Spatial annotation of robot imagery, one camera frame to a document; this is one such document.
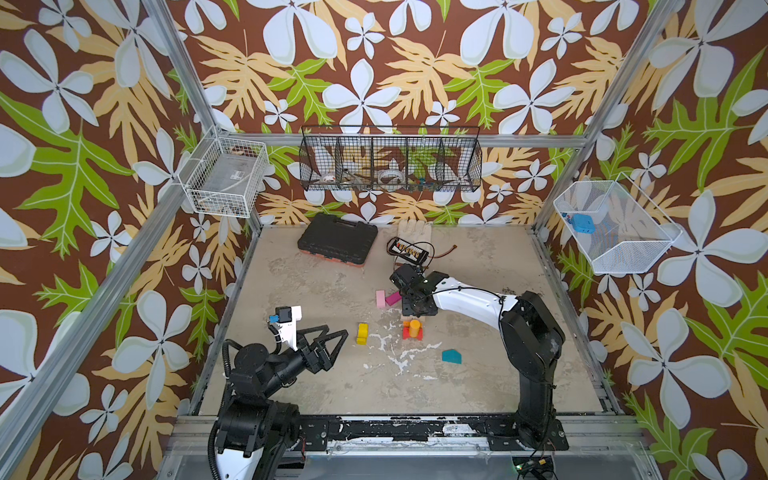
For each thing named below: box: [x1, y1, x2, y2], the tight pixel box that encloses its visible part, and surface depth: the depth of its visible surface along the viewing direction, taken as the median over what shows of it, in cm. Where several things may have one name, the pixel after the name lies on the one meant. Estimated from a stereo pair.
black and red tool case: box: [297, 214, 379, 267], surface depth 114 cm
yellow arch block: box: [356, 323, 369, 345], surface depth 93 cm
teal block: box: [441, 349, 462, 364], surface depth 89 cm
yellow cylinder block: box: [410, 319, 421, 338], surface depth 86 cm
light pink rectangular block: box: [376, 290, 386, 308], surface depth 100 cm
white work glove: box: [396, 219, 435, 256], surface depth 121 cm
